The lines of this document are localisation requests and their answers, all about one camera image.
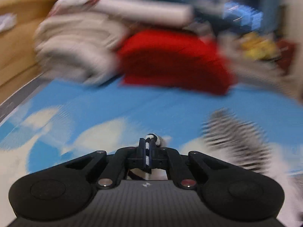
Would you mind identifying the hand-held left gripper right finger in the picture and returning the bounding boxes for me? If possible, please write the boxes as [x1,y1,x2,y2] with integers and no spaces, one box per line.
[151,138,228,190]

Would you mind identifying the yellow object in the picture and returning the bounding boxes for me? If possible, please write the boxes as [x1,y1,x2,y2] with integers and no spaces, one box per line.
[240,32,278,61]

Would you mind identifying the beige folded blanket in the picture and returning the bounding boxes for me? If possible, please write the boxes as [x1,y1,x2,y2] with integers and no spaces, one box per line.
[33,13,128,87]

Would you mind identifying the white rolled cloth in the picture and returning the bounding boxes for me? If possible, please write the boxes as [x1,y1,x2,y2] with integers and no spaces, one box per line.
[97,0,194,27]

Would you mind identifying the black white striped zip jacket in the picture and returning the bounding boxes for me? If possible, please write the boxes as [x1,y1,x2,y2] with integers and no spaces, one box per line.
[128,107,303,182]

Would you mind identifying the blue plastic basket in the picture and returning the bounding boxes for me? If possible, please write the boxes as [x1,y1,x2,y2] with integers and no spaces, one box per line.
[221,1,264,30]

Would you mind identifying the wooden bed frame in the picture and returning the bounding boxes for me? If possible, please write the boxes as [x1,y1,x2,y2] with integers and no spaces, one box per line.
[0,0,64,89]

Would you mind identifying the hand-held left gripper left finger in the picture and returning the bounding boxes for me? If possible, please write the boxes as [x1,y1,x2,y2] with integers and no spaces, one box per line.
[65,138,145,189]

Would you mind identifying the blue fan-patterned bed sheet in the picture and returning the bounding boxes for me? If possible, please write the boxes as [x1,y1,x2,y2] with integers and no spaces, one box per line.
[0,76,303,194]

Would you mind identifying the white paper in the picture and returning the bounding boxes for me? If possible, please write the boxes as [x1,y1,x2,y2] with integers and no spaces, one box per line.
[0,14,17,33]

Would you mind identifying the red folded blanket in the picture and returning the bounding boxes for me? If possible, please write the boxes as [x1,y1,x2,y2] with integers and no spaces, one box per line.
[117,30,237,96]

